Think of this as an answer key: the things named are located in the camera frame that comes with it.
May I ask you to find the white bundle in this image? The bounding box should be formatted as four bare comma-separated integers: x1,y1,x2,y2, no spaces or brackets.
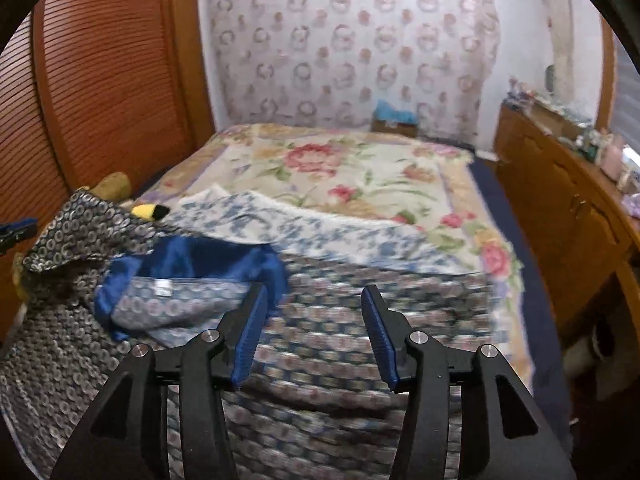
565,320,640,401

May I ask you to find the navy patterned satin garment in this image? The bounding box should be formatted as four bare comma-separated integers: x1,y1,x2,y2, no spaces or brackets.
0,187,501,480

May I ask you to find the pink thermos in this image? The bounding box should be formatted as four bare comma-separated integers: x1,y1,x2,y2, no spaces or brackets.
602,135,626,181

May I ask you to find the wooden louvred wardrobe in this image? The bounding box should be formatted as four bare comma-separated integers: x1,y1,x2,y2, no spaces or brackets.
0,0,216,281

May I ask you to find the grey window blind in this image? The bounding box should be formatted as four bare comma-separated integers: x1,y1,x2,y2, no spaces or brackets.
612,40,640,88

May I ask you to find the navy bed sheet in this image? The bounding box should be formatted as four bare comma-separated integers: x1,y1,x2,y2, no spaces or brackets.
470,150,573,446

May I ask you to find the pink floral bedspread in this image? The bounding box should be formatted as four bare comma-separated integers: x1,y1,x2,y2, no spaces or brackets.
135,122,538,396

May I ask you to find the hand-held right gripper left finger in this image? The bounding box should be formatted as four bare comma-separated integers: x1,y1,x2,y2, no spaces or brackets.
50,282,271,480

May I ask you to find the wooden sideboard cabinet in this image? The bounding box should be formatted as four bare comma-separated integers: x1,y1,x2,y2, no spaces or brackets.
492,102,640,341

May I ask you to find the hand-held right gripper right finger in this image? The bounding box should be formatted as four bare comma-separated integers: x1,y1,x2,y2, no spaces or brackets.
361,284,578,480

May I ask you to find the sheer circle-patterned curtain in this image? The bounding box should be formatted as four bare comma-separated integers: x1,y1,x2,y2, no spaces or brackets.
197,0,501,141

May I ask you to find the yellow plush toy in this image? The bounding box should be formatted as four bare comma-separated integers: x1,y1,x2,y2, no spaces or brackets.
10,172,171,321

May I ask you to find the blue plastic bag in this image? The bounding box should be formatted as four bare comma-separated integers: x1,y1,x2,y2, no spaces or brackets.
375,99,418,123

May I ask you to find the blue floral white blanket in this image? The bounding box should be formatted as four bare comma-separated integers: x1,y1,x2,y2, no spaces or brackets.
177,185,488,277

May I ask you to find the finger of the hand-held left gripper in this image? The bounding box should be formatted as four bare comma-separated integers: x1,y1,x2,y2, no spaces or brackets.
0,217,40,248

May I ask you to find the beige tied window curtain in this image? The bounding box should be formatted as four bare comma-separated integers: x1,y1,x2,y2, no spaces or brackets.
520,0,608,108

